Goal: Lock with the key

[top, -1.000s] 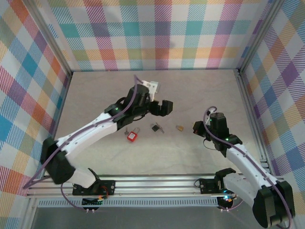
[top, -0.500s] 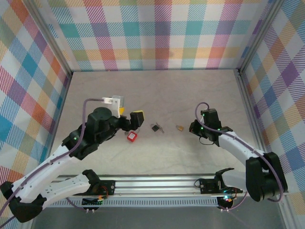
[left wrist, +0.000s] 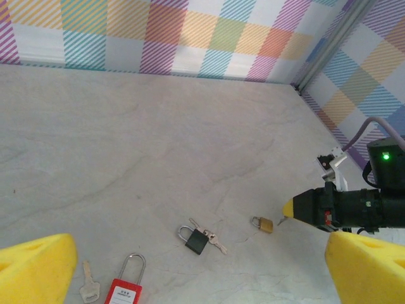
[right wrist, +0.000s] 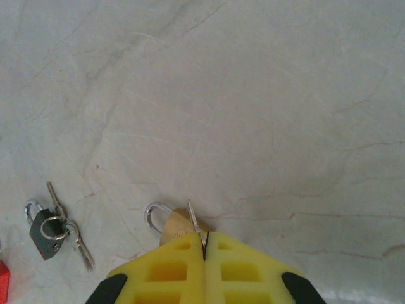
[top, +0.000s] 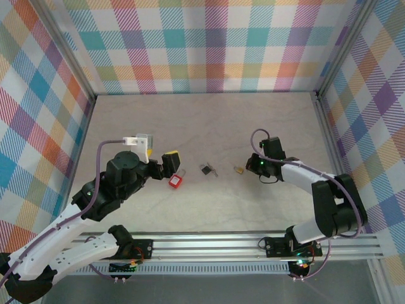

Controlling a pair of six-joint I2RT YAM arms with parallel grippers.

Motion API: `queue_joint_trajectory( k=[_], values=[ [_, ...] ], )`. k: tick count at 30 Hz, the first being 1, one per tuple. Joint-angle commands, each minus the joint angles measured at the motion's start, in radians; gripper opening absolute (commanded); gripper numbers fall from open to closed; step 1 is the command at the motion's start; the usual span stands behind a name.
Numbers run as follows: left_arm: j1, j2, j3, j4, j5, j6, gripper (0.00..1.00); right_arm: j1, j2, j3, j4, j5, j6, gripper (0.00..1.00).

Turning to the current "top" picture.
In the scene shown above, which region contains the aluminium frame post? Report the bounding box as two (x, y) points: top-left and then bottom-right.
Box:
(315, 0), (380, 99)
(37, 0), (96, 107)

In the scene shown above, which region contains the aluminium side rail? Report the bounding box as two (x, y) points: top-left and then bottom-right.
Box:
(65, 94), (97, 235)
(311, 91), (361, 234)

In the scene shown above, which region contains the aluminium base beam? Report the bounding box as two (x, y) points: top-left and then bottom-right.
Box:
(68, 230), (384, 262)

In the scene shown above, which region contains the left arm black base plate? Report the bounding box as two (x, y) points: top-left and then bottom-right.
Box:
(120, 239), (154, 261)

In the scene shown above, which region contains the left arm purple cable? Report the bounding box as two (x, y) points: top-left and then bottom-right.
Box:
(0, 140), (125, 304)

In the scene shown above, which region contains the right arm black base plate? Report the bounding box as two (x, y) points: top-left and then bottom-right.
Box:
(264, 236), (323, 258)

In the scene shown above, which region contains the grey metal panel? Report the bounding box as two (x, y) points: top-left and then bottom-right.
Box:
(50, 274), (380, 304)

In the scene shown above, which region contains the grey slotted cable duct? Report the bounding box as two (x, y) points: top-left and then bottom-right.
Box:
(74, 264), (290, 276)

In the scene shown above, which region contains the red padlock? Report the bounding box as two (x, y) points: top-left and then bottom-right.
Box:
(167, 169), (187, 190)

